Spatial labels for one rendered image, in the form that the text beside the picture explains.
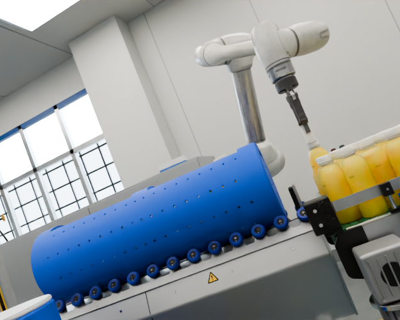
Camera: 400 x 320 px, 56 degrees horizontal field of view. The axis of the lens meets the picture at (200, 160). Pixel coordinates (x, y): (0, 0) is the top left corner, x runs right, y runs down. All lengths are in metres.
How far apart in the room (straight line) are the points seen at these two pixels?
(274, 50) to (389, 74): 2.90
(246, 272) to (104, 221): 0.50
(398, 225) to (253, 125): 1.01
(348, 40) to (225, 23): 1.30
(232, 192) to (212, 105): 3.11
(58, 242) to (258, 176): 0.73
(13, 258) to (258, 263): 3.08
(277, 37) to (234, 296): 0.85
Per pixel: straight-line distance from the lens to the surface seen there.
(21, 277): 3.97
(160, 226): 1.22
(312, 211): 1.06
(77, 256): 1.37
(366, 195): 1.11
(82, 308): 1.44
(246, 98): 1.90
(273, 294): 1.24
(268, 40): 1.33
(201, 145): 4.23
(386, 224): 1.10
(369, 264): 0.97
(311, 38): 1.40
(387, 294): 1.00
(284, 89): 1.30
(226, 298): 1.24
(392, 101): 4.11
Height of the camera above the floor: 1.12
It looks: 6 degrees up
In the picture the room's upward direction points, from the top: 22 degrees counter-clockwise
